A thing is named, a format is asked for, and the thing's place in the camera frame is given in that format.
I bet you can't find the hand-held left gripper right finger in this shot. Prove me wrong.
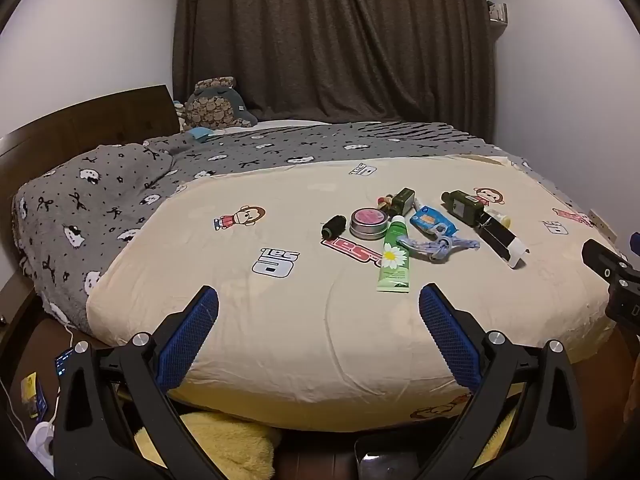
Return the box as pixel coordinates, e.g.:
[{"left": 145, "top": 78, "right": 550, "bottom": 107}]
[{"left": 415, "top": 282, "right": 586, "bottom": 480}]

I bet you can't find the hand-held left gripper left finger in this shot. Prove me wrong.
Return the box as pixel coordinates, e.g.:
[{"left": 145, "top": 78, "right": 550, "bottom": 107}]
[{"left": 52, "top": 285, "right": 221, "bottom": 480}]

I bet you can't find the cream cartoon bed sheet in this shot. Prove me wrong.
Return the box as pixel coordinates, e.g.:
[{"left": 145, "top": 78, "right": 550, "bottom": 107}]
[{"left": 87, "top": 152, "right": 626, "bottom": 431}]

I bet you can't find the green daisy cream tube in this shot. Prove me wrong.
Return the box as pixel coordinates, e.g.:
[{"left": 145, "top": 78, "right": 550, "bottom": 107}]
[{"left": 376, "top": 215, "right": 412, "bottom": 293}]

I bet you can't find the black white box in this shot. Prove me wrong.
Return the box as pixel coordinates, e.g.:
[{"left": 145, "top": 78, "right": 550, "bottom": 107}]
[{"left": 477, "top": 220, "right": 529, "bottom": 267}]

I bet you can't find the yellow fluffy towel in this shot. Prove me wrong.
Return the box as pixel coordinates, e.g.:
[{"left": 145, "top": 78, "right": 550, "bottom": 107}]
[{"left": 132, "top": 410, "right": 278, "bottom": 480}]

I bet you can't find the blue snack packet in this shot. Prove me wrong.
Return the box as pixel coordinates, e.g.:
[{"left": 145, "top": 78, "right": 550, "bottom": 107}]
[{"left": 410, "top": 200, "right": 460, "bottom": 238}]

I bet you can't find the small screen device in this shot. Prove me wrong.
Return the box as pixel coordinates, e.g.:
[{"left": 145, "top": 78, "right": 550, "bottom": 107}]
[{"left": 54, "top": 346, "right": 77, "bottom": 377}]

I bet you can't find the dark green bottle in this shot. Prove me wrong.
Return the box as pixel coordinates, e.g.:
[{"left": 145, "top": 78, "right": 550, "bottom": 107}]
[
  {"left": 391, "top": 187, "right": 417, "bottom": 218},
  {"left": 441, "top": 190, "right": 493, "bottom": 226}
]

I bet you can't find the round tin pink lid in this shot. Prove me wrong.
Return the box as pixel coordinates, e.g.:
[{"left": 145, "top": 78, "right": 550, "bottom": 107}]
[{"left": 349, "top": 207, "right": 390, "bottom": 241}]

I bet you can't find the black thread spool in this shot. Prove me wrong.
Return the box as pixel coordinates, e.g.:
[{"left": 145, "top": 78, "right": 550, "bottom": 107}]
[{"left": 321, "top": 214, "right": 347, "bottom": 240}]

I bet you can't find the yellow packet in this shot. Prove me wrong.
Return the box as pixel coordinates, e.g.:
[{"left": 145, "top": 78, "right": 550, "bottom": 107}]
[{"left": 21, "top": 372, "right": 48, "bottom": 418}]

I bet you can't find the grey printed blanket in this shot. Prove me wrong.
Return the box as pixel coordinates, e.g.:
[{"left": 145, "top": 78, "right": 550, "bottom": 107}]
[{"left": 11, "top": 120, "right": 596, "bottom": 333}]

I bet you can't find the white power adapter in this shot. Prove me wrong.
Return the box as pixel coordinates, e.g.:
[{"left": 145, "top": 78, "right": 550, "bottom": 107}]
[{"left": 27, "top": 420, "right": 56, "bottom": 471}]

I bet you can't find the white pillow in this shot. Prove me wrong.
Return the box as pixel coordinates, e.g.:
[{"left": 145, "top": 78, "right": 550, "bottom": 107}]
[{"left": 220, "top": 119, "right": 331, "bottom": 133}]

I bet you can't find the patterned plush pillow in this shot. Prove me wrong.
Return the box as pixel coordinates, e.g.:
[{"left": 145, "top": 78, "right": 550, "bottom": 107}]
[{"left": 182, "top": 77, "right": 258, "bottom": 131}]

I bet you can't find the dark wooden headboard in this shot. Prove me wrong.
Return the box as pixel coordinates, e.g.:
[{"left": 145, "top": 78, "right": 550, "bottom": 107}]
[{"left": 0, "top": 85, "right": 181, "bottom": 281}]

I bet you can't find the brown curtain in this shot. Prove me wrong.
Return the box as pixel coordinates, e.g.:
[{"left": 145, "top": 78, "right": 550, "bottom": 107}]
[{"left": 172, "top": 0, "right": 496, "bottom": 126}]

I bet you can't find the wall outlet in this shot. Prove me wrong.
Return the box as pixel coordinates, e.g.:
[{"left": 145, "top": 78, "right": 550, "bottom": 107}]
[{"left": 590, "top": 208, "right": 620, "bottom": 241}]

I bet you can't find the blue white knitted cord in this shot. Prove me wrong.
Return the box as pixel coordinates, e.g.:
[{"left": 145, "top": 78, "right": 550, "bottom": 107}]
[{"left": 397, "top": 232, "right": 481, "bottom": 263}]

